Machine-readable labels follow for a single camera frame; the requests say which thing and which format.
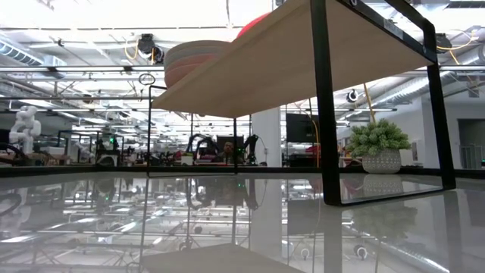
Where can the pink matte plate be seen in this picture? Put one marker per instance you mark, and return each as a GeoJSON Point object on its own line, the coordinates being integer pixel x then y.
{"type": "Point", "coordinates": [176, 76]}
{"type": "Point", "coordinates": [182, 62]}

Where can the grey-green matte plate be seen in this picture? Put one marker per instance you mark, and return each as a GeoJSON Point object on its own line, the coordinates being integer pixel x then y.
{"type": "Point", "coordinates": [189, 54]}

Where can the beige matte plate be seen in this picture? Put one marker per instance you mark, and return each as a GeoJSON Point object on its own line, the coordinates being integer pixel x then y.
{"type": "Point", "coordinates": [197, 45]}

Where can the large magenta divided plate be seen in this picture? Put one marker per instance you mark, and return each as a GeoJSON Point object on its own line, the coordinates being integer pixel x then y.
{"type": "Point", "coordinates": [252, 26]}

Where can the black background robot arm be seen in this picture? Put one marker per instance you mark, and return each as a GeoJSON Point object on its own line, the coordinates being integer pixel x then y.
{"type": "Point", "coordinates": [197, 146]}
{"type": "Point", "coordinates": [252, 146]}

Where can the person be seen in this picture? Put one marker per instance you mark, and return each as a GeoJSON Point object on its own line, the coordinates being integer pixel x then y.
{"type": "Point", "coordinates": [228, 148]}

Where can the black monitor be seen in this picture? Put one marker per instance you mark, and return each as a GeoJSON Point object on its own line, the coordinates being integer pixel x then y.
{"type": "Point", "coordinates": [301, 128]}

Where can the black framed robot workstation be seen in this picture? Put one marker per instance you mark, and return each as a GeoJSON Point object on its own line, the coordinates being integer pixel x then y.
{"type": "Point", "coordinates": [110, 157]}

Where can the green potted plant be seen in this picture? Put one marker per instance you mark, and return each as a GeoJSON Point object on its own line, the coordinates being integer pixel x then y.
{"type": "Point", "coordinates": [379, 146]}

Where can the white humanoid robot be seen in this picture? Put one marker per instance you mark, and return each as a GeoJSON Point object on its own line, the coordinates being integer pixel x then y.
{"type": "Point", "coordinates": [24, 127]}

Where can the black aluminium table frame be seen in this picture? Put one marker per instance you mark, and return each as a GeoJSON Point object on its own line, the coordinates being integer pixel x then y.
{"type": "Point", "coordinates": [76, 171]}

